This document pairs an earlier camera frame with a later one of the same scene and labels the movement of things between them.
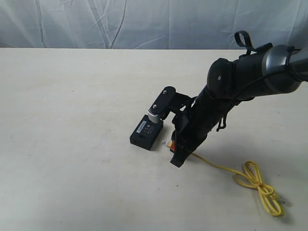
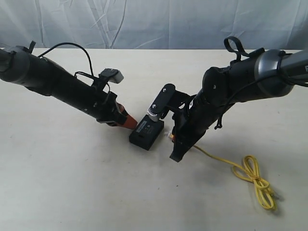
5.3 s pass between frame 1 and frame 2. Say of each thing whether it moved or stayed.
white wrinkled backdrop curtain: stayed
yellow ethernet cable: moved
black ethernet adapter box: stayed
